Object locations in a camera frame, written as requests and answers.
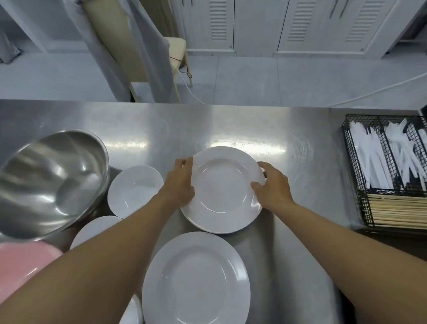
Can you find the bunch of white plastic forks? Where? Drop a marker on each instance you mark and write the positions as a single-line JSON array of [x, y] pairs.
[[404, 154]]

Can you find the person's right thumb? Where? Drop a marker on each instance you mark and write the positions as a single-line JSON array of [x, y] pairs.
[[259, 188]]

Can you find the bundle of wooden chopsticks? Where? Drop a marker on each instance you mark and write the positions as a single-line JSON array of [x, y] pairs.
[[406, 210]]

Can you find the large white round plate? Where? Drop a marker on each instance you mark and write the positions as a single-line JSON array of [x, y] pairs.
[[195, 289]]

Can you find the grey hanging garment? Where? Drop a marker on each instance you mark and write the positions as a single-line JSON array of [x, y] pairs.
[[143, 44]]

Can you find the bunch of white plastic knives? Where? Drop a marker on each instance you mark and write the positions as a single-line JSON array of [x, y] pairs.
[[372, 160]]

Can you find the person's right forearm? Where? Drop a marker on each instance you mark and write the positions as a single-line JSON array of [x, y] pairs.
[[359, 263]]

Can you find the person's left hand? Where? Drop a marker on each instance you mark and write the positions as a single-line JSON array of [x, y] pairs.
[[177, 188]]

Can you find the cream chair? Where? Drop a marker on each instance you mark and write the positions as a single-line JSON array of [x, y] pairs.
[[117, 35]]

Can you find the large steel mixing bowl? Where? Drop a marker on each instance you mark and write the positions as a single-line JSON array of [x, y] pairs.
[[43, 186]]

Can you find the person's right hand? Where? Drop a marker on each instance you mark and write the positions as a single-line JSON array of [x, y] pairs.
[[275, 190]]

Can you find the white louvred cabinet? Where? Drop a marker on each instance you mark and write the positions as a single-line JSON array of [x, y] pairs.
[[261, 14]]

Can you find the pink plastic bowl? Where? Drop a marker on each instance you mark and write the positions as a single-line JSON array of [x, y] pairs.
[[16, 268]]

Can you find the person's left forearm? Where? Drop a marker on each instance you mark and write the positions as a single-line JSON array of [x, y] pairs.
[[79, 282]]

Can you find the person's left thumb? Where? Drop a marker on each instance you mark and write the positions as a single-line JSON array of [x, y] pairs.
[[189, 194]]

